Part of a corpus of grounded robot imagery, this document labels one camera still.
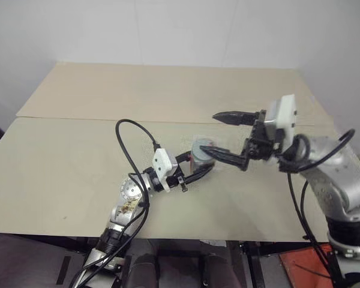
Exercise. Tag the red floor object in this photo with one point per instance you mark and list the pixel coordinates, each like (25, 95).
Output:
(303, 270)

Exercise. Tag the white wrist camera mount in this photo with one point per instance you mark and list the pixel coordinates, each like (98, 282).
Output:
(162, 160)
(288, 117)

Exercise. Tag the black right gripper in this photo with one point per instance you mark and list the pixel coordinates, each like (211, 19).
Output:
(258, 144)

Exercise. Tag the small clear jar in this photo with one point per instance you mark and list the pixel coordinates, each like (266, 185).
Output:
(199, 164)

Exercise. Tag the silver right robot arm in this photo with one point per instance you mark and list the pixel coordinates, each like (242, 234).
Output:
(342, 180)

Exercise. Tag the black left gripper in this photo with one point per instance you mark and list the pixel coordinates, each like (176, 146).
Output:
(175, 180)

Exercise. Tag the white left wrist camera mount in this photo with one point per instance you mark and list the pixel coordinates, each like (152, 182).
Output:
(162, 160)

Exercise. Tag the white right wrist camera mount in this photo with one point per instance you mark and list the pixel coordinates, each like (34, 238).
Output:
(288, 117)

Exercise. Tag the black metal table frame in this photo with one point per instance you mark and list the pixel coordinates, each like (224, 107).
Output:
(252, 264)

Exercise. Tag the black tape strip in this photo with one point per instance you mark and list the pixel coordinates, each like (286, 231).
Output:
(63, 270)

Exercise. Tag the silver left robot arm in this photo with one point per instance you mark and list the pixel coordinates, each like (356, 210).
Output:
(129, 189)

